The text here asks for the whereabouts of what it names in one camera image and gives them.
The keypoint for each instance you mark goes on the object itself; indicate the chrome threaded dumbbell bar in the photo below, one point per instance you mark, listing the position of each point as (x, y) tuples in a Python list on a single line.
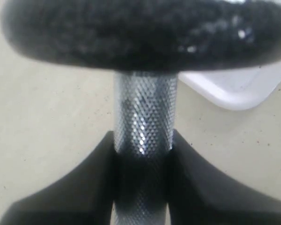
[(143, 136)]

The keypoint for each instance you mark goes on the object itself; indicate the black weight plate near tray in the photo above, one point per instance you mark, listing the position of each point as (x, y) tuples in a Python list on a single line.
[(145, 35)]

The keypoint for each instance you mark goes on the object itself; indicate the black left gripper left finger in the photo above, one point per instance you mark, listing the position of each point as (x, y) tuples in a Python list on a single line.
[(82, 197)]

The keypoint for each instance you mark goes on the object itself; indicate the white plastic tray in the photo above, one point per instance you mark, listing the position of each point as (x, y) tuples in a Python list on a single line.
[(237, 89)]

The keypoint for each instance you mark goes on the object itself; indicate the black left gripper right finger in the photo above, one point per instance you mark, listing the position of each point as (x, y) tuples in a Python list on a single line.
[(201, 194)]

